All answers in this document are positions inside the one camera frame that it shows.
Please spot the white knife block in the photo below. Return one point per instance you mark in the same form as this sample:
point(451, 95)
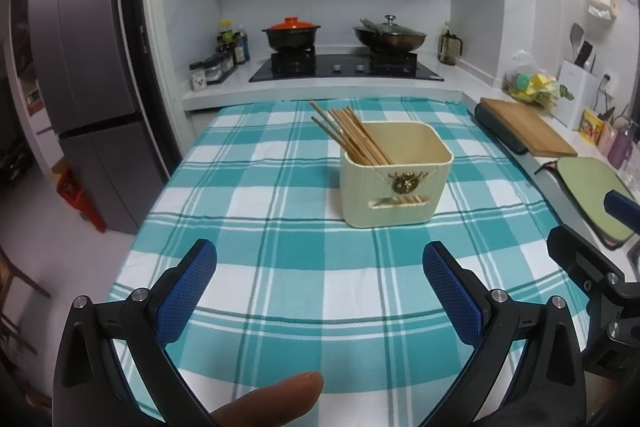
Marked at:
point(575, 96)

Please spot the dark spice jar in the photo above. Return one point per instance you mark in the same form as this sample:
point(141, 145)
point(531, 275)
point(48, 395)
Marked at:
point(225, 63)
point(212, 70)

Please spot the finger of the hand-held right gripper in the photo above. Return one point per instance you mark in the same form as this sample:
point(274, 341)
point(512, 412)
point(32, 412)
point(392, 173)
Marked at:
point(625, 209)
point(575, 252)

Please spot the grey refrigerator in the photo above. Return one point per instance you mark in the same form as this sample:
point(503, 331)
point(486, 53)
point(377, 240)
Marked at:
point(90, 57)

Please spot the dark wooden chair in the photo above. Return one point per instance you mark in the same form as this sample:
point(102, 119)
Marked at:
point(20, 279)

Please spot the cream utensil holder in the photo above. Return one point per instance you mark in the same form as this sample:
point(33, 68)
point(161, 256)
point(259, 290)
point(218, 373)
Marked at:
point(400, 177)

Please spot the purple bottle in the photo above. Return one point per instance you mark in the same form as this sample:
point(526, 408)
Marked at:
point(622, 148)

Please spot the spice jar white label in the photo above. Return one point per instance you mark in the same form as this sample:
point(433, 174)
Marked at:
point(197, 79)

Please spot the black gas stove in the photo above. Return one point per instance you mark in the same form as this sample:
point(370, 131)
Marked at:
point(345, 69)

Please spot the dark shelf unit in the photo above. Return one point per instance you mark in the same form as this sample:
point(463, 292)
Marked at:
point(25, 32)

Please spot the teal checked tablecloth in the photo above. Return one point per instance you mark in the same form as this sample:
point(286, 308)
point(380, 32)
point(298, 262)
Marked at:
point(300, 257)

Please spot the dark sauce bottle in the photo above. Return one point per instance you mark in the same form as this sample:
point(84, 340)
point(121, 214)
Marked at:
point(241, 48)

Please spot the wooden cutting board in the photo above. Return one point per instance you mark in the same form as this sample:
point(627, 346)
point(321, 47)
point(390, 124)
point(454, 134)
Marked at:
point(535, 127)

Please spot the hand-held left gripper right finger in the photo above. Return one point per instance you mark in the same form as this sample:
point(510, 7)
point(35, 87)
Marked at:
point(450, 292)

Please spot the plastic bag colourful contents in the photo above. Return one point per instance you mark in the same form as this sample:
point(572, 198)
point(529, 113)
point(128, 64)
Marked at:
point(530, 82)

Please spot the dark glass jug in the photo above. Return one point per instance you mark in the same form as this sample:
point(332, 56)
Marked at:
point(450, 47)

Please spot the green mat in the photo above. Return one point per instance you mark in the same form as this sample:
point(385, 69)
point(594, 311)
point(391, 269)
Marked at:
point(546, 167)

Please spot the wall outlet with plug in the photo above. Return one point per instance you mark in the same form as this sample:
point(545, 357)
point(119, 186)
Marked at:
point(607, 83)

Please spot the pink cup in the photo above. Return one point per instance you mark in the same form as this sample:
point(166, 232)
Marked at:
point(607, 143)

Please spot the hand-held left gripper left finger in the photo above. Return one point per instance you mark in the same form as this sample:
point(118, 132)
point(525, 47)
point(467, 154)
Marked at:
point(187, 292)

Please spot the green cutting board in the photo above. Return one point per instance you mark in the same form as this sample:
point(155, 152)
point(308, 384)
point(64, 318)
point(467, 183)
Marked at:
point(595, 192)

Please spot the black pot orange lid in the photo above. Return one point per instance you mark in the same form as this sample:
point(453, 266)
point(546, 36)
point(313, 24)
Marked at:
point(292, 34)

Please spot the wok with glass lid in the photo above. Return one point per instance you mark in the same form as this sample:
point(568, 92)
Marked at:
point(392, 38)

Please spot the grey kitchen turner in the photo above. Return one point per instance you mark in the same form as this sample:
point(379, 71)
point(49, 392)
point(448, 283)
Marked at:
point(576, 34)

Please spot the red crate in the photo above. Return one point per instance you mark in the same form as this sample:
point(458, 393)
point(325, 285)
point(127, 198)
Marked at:
point(80, 199)

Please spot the metal spatula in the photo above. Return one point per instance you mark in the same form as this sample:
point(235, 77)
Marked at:
point(367, 25)

